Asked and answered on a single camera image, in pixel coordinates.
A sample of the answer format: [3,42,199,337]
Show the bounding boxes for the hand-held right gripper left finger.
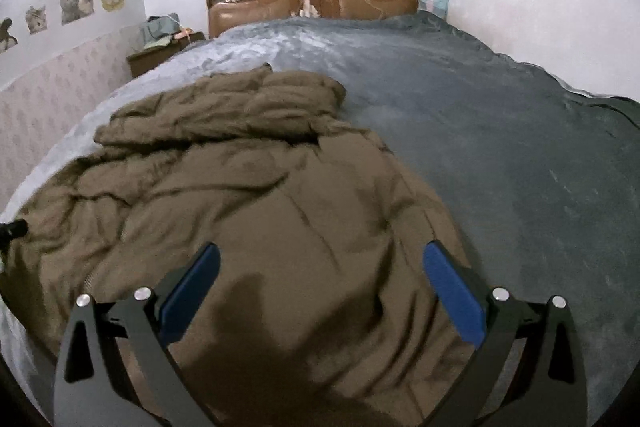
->
[52,243,222,427]

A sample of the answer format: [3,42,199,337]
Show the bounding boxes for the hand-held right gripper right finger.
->
[422,240,588,427]

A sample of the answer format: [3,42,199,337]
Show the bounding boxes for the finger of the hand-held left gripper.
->
[0,219,28,254]

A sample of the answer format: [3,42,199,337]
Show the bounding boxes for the brown padded jacket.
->
[0,63,481,427]

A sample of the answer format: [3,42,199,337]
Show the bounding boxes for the grey plush blanket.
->
[0,9,640,427]

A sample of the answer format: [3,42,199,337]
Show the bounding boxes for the brown bedside table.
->
[126,32,206,78]

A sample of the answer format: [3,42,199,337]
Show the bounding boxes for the hat cat wall sticker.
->
[0,18,18,54]

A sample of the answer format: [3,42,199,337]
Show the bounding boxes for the small kitten wall sticker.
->
[25,5,49,34]

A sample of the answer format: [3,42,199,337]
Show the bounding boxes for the grey cats wall sticker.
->
[60,0,96,25]

